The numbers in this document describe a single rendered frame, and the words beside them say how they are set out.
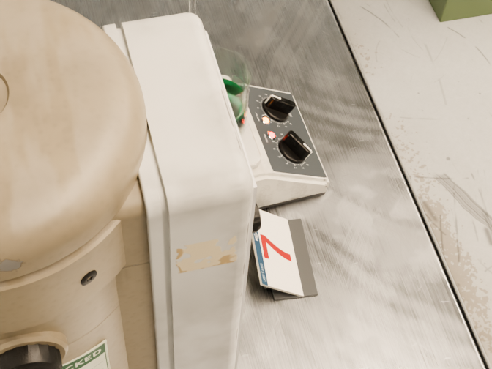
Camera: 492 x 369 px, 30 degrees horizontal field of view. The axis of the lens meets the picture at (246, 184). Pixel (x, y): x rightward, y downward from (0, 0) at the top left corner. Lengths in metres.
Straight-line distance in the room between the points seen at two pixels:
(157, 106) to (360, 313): 0.66
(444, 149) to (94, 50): 0.80
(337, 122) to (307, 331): 0.26
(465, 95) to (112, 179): 0.88
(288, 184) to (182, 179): 0.67
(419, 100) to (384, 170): 0.11
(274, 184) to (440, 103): 0.26
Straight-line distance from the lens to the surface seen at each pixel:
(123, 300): 0.32
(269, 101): 0.98
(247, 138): 0.92
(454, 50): 1.16
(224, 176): 0.27
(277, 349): 0.90
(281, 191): 0.95
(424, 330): 0.94
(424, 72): 1.12
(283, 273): 0.92
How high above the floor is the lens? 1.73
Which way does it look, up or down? 56 degrees down
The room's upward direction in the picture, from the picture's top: 5 degrees clockwise
